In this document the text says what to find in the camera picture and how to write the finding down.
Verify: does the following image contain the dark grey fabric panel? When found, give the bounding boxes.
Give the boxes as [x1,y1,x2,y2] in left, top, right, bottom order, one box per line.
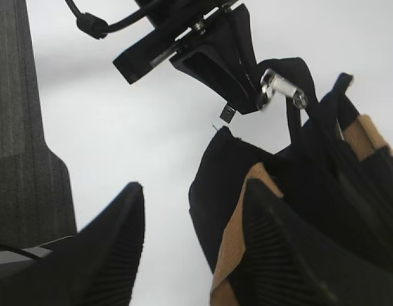
[0,1,77,248]

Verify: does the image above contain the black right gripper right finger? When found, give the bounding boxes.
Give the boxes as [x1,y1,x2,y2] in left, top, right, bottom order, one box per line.
[234,178,393,305]

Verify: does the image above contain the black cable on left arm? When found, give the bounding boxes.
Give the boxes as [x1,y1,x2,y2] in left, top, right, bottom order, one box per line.
[64,0,152,40]

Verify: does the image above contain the black tote bag tan handles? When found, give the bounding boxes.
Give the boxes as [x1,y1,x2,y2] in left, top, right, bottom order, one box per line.
[189,57,393,305]

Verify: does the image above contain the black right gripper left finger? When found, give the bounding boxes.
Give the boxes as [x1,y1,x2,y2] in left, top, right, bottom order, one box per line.
[0,182,144,305]

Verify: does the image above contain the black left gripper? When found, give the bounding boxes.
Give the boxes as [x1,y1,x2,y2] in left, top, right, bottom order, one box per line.
[113,1,260,115]

